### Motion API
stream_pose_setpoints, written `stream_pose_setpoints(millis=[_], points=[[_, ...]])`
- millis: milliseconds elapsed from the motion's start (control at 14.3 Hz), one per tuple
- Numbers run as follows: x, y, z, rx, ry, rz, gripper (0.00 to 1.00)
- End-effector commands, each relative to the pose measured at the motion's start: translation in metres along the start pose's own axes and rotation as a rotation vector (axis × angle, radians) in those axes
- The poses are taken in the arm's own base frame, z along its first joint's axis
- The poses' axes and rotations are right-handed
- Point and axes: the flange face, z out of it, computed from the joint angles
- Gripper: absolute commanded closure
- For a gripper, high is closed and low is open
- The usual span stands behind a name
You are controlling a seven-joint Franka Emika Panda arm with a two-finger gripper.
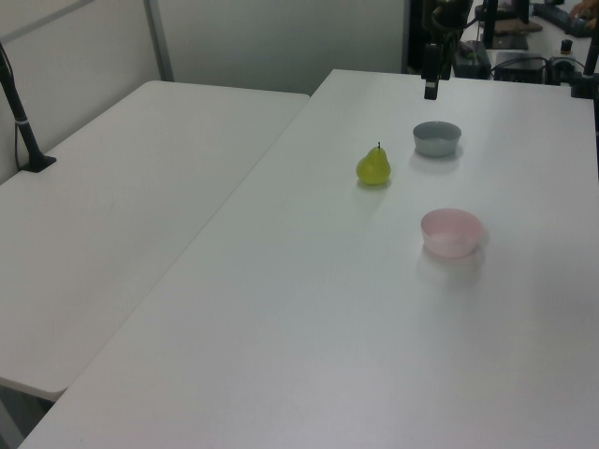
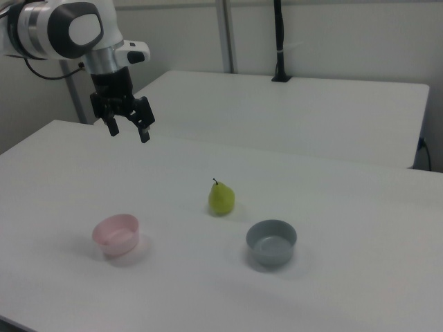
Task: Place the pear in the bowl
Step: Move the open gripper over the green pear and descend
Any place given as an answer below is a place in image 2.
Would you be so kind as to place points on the grey plastic bowl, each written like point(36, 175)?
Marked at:
point(271, 243)

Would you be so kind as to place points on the pink plastic bowl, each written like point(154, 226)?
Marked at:
point(116, 235)

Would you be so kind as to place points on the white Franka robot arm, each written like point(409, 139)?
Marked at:
point(69, 31)

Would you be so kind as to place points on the green pear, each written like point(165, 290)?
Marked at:
point(221, 200)

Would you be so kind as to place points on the slim grey partition post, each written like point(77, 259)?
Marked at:
point(76, 100)

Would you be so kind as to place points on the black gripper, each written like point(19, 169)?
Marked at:
point(112, 86)

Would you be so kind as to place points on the wide grey partition post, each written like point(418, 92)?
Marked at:
point(226, 34)

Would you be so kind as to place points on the black clamped pole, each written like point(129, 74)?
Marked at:
point(281, 41)

